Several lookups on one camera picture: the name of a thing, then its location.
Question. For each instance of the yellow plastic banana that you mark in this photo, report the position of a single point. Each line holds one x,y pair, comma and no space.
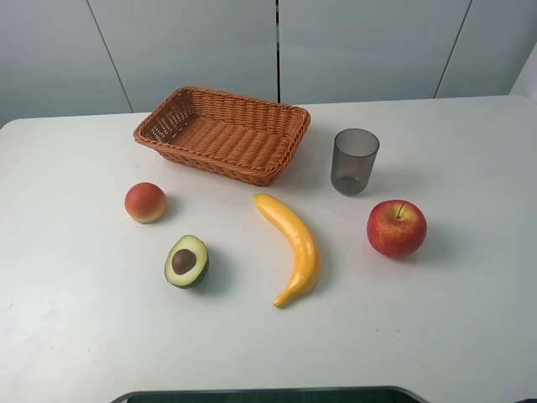
307,258

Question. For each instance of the orange-red peach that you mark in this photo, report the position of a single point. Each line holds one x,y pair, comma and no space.
145,203

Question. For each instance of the grey translucent plastic cup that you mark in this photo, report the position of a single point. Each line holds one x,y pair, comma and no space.
354,153

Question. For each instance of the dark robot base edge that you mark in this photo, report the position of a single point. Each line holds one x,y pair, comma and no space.
341,394

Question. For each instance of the brown wicker basket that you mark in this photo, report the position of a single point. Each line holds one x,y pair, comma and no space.
242,138

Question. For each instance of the red apple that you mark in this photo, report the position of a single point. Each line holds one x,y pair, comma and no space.
396,228

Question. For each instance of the halved avocado with pit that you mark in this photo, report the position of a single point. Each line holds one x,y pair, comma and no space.
187,262

